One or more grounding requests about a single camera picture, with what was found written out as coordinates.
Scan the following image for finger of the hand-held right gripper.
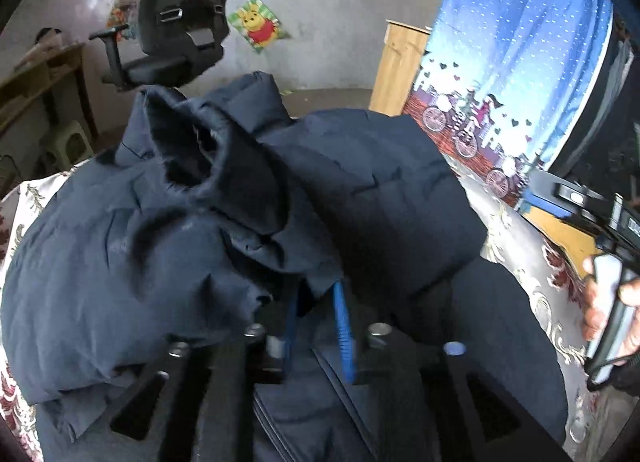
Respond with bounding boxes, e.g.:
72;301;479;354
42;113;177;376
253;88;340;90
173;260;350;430
522;169;591;215

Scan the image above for colourful wall poster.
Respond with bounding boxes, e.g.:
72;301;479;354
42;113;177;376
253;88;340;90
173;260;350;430
106;0;141;40

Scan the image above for blue printed curtain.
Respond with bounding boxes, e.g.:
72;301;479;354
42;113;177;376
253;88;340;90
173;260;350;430
402;0;615;208

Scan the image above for dark hanging clothes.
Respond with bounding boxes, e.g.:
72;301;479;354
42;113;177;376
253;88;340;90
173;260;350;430
550;12;640;193

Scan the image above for beige bag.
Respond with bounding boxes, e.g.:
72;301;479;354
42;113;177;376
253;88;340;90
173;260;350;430
20;27;71;68

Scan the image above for yellow bear wall poster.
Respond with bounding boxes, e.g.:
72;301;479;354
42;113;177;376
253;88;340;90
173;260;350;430
227;0;287;54

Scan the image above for green plastic stool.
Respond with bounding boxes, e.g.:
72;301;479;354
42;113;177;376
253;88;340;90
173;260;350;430
37;119;96;175

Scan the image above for white floral blanket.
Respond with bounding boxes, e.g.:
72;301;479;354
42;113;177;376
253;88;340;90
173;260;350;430
0;162;616;462

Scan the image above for wooden shelf desk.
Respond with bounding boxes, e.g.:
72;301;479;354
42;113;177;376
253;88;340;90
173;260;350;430
0;42;98;143

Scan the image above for light wooden cabinet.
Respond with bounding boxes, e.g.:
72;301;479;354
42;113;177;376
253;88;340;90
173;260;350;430
369;20;432;116

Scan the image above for dark navy padded jacket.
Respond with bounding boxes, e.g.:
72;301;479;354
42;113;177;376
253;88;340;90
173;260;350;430
0;71;568;462

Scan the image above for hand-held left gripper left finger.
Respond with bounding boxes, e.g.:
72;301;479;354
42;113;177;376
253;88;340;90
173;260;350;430
107;287;306;462

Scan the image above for yellow board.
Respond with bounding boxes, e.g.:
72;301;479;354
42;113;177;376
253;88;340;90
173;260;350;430
525;205;601;273

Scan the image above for person's right hand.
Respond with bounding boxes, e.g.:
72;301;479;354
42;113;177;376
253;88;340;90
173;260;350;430
581;257;640;368

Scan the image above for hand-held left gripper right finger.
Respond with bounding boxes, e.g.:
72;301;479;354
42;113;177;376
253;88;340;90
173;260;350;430
330;279;576;462

